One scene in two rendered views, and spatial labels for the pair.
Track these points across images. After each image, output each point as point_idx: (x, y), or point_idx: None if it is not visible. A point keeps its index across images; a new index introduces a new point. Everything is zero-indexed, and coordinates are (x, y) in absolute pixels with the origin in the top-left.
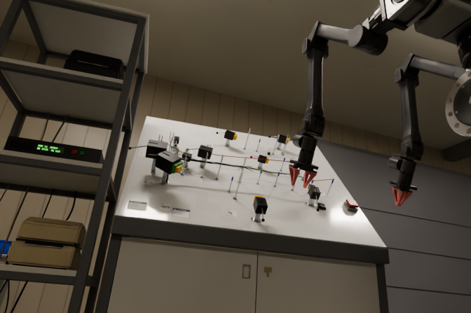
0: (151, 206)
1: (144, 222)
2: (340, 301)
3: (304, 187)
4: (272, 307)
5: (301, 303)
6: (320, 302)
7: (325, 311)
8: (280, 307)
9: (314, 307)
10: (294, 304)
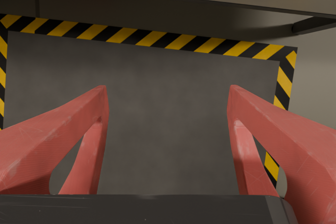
0: None
1: None
2: None
3: (228, 108)
4: None
5: None
6: None
7: None
8: None
9: None
10: None
